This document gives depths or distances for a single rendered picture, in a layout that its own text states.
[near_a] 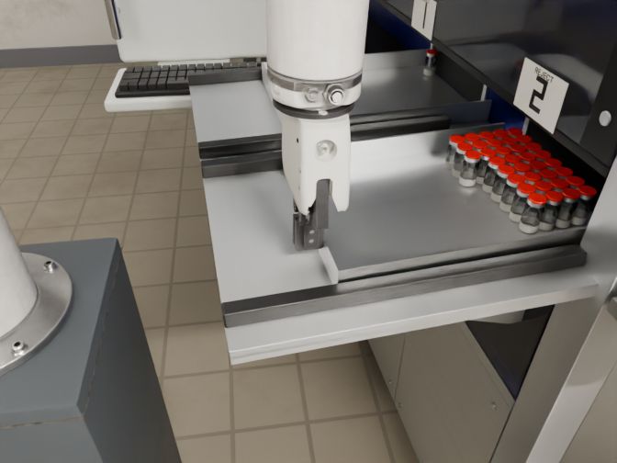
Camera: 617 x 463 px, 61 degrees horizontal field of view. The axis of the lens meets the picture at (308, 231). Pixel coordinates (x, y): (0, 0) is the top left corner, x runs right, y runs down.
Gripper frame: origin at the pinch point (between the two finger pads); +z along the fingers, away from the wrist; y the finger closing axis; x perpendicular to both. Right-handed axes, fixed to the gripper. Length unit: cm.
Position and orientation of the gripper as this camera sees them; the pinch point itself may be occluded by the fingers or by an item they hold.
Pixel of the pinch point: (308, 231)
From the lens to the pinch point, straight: 57.0
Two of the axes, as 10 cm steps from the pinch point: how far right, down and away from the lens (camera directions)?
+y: -2.3, -6.0, 7.7
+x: -9.7, 1.2, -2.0
